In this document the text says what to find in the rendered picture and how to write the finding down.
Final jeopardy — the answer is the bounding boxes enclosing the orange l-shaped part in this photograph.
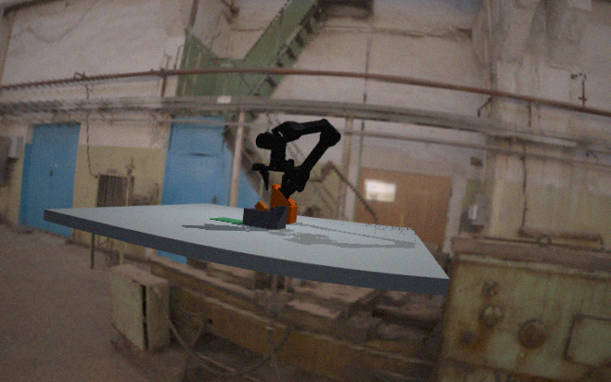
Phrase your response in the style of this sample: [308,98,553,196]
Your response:
[254,201,269,211]

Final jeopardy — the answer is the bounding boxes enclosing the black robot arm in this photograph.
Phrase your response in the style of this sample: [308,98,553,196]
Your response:
[256,119,340,199]

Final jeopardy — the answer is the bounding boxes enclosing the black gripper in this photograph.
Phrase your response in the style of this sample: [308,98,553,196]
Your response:
[252,150,301,192]

